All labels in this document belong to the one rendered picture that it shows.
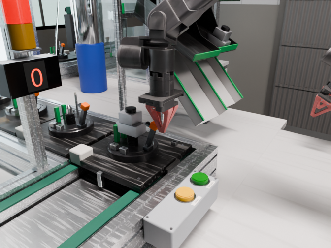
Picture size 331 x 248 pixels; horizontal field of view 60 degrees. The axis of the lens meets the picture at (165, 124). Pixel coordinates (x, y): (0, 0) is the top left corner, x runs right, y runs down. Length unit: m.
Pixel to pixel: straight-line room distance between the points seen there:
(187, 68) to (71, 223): 0.63
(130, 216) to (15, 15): 0.45
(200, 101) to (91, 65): 0.84
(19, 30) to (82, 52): 1.02
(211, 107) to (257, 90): 2.69
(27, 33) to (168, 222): 0.46
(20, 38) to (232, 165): 0.69
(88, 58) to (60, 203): 1.05
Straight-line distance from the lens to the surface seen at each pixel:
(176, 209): 0.61
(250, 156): 1.03
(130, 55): 0.66
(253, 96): 3.70
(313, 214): 0.84
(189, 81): 0.99
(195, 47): 0.93
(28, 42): 0.66
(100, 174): 0.72
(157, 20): 0.62
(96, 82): 1.68
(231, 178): 0.90
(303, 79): 3.46
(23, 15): 0.65
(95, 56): 1.65
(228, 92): 1.13
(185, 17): 0.62
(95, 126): 0.97
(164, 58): 0.62
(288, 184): 0.92
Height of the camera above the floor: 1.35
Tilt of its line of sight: 24 degrees down
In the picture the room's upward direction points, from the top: straight up
